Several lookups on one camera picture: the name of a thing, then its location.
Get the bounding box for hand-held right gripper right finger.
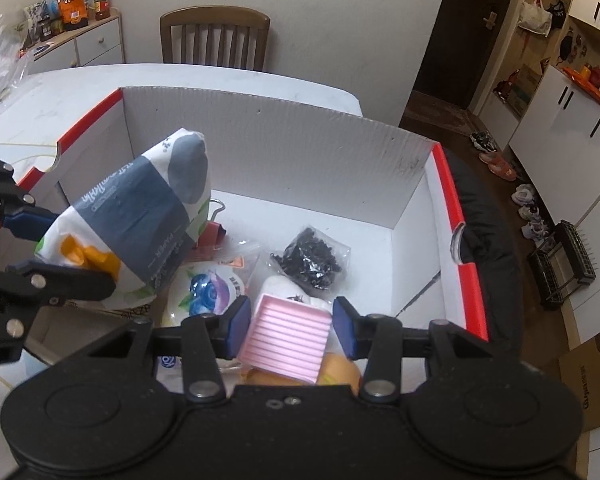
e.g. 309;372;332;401
332;296;511;403

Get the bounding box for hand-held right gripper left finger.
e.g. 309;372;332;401
86;295;253;403

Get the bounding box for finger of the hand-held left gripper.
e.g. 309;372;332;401
0;149;58;242
2;260;118;346

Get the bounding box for tan rounded toy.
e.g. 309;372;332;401
247;352;367;387

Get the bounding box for blueberry bread packet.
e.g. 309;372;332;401
156;242;261;373

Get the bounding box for pink ribbed soap tray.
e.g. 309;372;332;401
237;294;333;386

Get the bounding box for bag of black screws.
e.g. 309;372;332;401
269;226;352;293

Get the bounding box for pink binder clip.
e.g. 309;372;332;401
195;199;229;252

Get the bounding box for grey white tissue pack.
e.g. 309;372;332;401
35;130;213;311

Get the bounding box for red cardboard box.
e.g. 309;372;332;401
17;85;492;396

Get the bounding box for white marble patterned desktop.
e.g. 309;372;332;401
0;62;363;461

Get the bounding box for clear plastic bag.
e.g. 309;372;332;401
0;2;32;127

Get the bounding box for white drawer cabinet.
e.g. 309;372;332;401
20;12;126;76

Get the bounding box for dark printed packet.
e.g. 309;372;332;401
23;2;49;42

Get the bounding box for white grey shoes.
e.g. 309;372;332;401
520;205;552;239

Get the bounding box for black dish rack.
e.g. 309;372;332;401
527;220;597;310

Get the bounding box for red shoes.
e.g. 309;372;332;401
480;152;517;181

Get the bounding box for orange snack bag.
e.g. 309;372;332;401
54;0;90;31

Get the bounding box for patterned doormat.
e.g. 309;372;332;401
404;104;482;137

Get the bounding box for black sneakers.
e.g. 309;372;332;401
470;131;499;152

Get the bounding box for large flat cardboard box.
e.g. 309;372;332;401
559;329;600;434

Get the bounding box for wooden chair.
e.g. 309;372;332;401
159;6;271;72

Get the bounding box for white floor cabinet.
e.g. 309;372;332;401
509;64;600;211

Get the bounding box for dark wooden door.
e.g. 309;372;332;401
412;0;512;112

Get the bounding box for brown cardboard carton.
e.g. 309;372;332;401
507;65;544;117

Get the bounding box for orange serving tray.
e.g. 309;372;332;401
561;64;600;117

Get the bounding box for white tote bag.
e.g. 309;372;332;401
517;0;554;37

